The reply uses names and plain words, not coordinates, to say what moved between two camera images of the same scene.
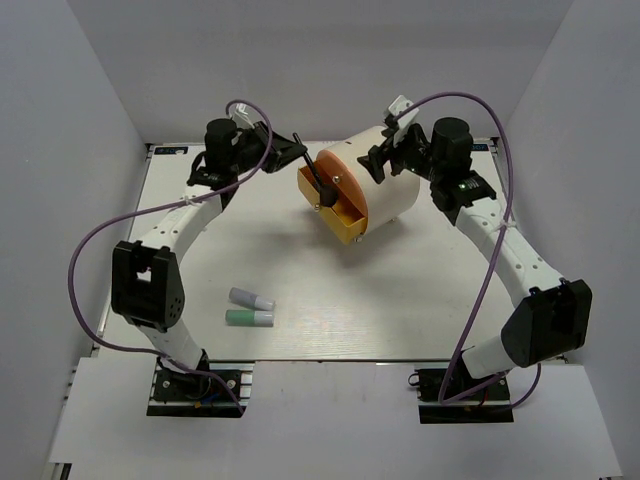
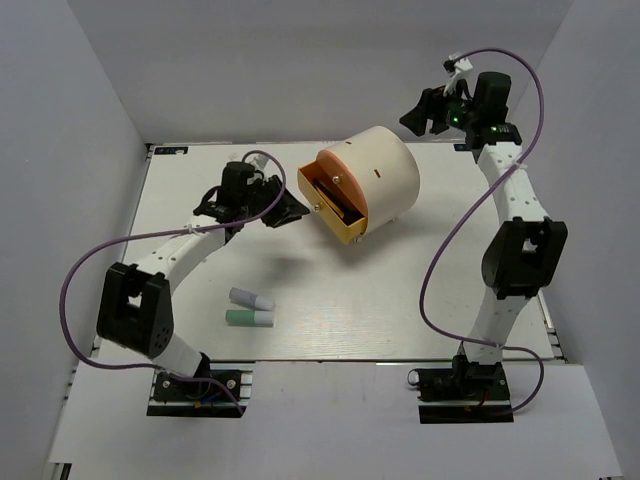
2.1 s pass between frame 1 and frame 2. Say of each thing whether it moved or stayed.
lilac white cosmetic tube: stayed
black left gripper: moved
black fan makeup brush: moved
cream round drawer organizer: stayed
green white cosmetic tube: stayed
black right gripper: moved
